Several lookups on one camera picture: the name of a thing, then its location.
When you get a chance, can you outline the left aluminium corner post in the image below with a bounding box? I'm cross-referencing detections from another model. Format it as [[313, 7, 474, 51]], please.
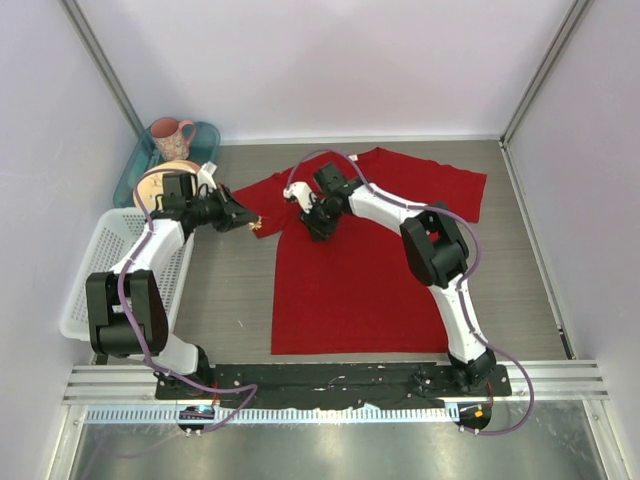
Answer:
[[58, 0, 144, 137]]

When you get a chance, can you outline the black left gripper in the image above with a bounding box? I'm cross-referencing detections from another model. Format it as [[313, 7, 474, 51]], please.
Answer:
[[187, 184, 258, 234]]

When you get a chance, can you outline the teal plastic tray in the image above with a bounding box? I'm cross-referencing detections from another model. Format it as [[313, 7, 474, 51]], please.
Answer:
[[113, 121, 221, 208]]

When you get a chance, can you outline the red t-shirt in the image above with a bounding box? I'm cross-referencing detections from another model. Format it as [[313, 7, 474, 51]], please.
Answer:
[[235, 148, 487, 355]]

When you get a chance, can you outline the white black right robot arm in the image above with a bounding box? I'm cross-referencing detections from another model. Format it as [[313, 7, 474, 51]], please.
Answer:
[[283, 163, 497, 395]]

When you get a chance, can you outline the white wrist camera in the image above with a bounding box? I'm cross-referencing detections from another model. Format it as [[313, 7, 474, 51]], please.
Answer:
[[196, 162, 217, 190], [283, 181, 315, 211]]

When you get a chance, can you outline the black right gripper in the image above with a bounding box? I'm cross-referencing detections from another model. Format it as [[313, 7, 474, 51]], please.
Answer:
[[297, 198, 343, 245]]

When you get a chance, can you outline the right aluminium corner post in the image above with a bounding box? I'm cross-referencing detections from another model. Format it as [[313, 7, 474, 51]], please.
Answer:
[[499, 0, 593, 150]]

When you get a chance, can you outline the pink floral mug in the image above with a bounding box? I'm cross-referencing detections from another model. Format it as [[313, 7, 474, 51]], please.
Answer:
[[150, 117, 197, 162]]

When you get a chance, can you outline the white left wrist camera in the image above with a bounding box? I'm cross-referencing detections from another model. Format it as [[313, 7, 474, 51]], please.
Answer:
[[196, 162, 217, 190]]

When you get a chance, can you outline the yellow floral plate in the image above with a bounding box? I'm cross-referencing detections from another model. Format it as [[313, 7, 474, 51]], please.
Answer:
[[133, 160, 200, 212]]

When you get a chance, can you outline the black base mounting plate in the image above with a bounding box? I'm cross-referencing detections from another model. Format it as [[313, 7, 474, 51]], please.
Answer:
[[154, 362, 514, 411]]

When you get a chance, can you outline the white slotted cable duct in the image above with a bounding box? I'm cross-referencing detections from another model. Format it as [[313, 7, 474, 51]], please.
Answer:
[[85, 403, 459, 425]]

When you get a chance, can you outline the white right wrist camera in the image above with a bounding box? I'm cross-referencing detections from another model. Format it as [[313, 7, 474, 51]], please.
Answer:
[[283, 181, 315, 211]]

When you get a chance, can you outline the red gold maple leaf brooch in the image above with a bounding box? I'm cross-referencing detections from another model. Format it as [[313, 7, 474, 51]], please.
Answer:
[[249, 217, 263, 233]]

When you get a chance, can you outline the white perforated plastic basket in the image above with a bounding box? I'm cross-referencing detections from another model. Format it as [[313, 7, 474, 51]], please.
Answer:
[[60, 207, 194, 342]]

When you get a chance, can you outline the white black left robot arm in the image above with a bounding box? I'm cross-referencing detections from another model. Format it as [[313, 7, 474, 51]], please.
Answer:
[[85, 168, 259, 399]]

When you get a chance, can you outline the aluminium extrusion rail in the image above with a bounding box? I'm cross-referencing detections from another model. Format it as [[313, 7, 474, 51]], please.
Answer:
[[62, 360, 609, 405]]

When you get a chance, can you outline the aluminium corner post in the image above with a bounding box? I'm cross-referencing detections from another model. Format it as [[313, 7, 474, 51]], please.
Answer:
[[499, 0, 593, 150], [58, 0, 144, 137]]

